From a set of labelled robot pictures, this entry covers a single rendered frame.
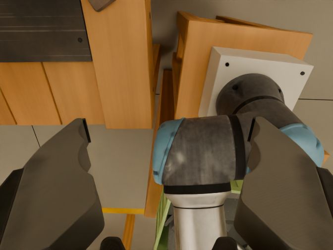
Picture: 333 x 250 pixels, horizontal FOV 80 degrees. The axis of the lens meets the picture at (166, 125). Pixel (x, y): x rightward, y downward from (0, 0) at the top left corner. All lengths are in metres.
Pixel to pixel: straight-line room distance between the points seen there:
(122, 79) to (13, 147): 1.80
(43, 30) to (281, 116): 0.53
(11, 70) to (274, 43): 0.69
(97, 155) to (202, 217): 1.66
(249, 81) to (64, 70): 0.46
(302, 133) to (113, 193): 2.07
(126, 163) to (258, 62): 1.62
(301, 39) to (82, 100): 0.61
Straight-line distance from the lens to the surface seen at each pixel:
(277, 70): 0.52
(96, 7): 0.50
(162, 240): 1.01
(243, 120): 0.35
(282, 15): 1.57
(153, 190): 0.94
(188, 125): 0.34
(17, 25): 0.61
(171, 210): 0.83
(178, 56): 1.19
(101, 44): 0.53
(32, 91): 0.68
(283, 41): 0.63
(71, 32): 0.55
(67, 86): 0.62
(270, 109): 0.38
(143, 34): 0.51
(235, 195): 0.92
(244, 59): 0.49
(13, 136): 2.16
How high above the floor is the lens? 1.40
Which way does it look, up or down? 59 degrees down
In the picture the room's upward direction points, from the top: 179 degrees counter-clockwise
